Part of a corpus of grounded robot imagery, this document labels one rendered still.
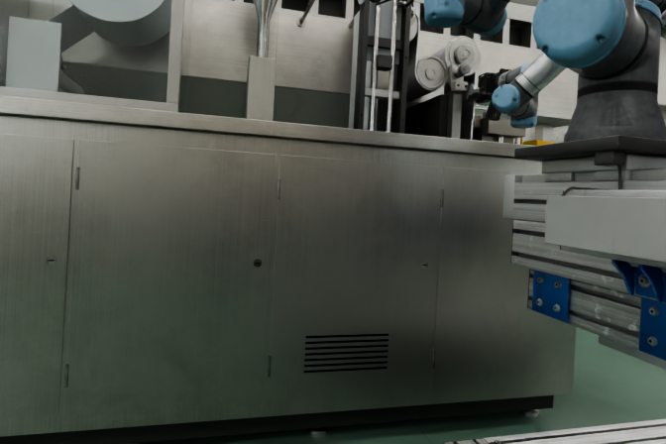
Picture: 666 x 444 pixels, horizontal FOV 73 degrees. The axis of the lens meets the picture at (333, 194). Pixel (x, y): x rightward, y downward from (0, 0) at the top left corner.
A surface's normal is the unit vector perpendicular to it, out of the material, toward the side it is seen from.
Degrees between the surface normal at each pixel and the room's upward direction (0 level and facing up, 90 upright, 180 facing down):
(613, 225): 90
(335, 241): 90
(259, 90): 90
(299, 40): 90
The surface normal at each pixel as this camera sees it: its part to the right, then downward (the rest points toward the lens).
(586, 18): -0.75, 0.09
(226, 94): 0.25, 0.01
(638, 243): -0.96, -0.05
